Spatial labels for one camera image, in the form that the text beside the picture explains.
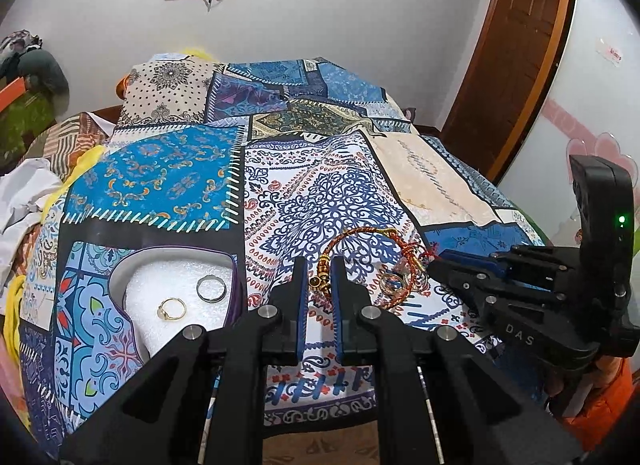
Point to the striped orange cloth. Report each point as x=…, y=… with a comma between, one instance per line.
x=67, y=137

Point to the white cloth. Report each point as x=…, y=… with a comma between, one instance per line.
x=22, y=200

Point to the white foam tray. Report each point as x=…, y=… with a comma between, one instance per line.
x=150, y=290

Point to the person's right forearm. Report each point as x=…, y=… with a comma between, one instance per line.
x=607, y=405

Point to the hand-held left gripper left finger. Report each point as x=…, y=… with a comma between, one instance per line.
x=301, y=316

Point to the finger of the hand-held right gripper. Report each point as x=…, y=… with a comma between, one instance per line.
x=462, y=287
x=470, y=261

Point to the patchwork printed blanket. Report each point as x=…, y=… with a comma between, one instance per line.
x=165, y=180

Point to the green printed cloth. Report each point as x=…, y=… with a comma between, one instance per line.
x=22, y=117

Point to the small pink wall sticker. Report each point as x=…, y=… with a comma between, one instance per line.
x=614, y=52

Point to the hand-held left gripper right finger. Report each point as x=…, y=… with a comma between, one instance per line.
x=338, y=317

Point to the brown wooden door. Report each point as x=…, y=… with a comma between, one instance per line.
x=515, y=45

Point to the pile of dark clothes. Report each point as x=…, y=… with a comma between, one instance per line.
x=30, y=62

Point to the pink heart wall stickers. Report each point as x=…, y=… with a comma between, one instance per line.
x=595, y=145

